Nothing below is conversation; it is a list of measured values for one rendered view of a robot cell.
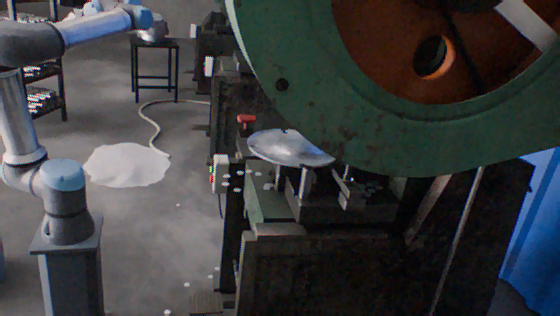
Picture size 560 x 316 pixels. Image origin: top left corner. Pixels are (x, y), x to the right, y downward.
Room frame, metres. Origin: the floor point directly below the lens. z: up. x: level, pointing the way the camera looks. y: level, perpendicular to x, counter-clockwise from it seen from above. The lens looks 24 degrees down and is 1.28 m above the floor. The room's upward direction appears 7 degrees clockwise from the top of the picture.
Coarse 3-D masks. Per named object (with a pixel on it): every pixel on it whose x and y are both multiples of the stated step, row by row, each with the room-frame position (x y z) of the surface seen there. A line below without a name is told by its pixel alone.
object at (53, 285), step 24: (96, 216) 1.19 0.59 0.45; (96, 240) 1.06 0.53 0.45; (48, 264) 1.00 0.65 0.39; (72, 264) 1.02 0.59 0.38; (96, 264) 1.07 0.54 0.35; (48, 288) 1.00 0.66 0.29; (72, 288) 1.02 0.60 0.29; (96, 288) 1.06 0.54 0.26; (48, 312) 1.01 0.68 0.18; (72, 312) 1.02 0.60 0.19; (96, 312) 1.06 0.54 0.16
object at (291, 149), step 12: (264, 132) 1.32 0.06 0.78; (276, 132) 1.34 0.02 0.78; (288, 132) 1.35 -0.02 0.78; (252, 144) 1.21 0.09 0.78; (264, 144) 1.22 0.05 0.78; (276, 144) 1.21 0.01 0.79; (288, 144) 1.23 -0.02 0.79; (300, 144) 1.24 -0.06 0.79; (312, 144) 1.27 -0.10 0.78; (264, 156) 1.12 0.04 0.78; (276, 156) 1.14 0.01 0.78; (288, 156) 1.15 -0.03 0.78; (300, 156) 1.16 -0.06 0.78; (312, 156) 1.17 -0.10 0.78; (324, 156) 1.18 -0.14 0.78
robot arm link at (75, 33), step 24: (0, 24) 1.02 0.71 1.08; (24, 24) 1.05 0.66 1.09; (48, 24) 1.09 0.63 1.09; (72, 24) 1.15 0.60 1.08; (96, 24) 1.21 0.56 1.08; (120, 24) 1.29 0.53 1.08; (144, 24) 1.37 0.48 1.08; (0, 48) 0.99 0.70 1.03; (24, 48) 1.01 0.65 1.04; (48, 48) 1.05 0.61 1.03; (72, 48) 1.14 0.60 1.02
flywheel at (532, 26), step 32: (352, 0) 0.83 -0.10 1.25; (384, 0) 0.84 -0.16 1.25; (416, 0) 0.85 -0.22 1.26; (448, 0) 0.76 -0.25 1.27; (480, 0) 0.76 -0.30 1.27; (512, 0) 0.85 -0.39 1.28; (544, 0) 0.93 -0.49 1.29; (352, 32) 0.83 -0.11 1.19; (384, 32) 0.85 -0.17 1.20; (416, 32) 0.86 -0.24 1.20; (448, 32) 0.88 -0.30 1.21; (480, 32) 0.90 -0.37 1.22; (512, 32) 0.92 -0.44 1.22; (544, 32) 0.87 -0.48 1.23; (384, 64) 0.85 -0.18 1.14; (448, 64) 0.90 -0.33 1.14; (480, 64) 0.90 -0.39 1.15; (512, 64) 0.92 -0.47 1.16; (416, 96) 0.87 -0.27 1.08; (448, 96) 0.89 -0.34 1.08
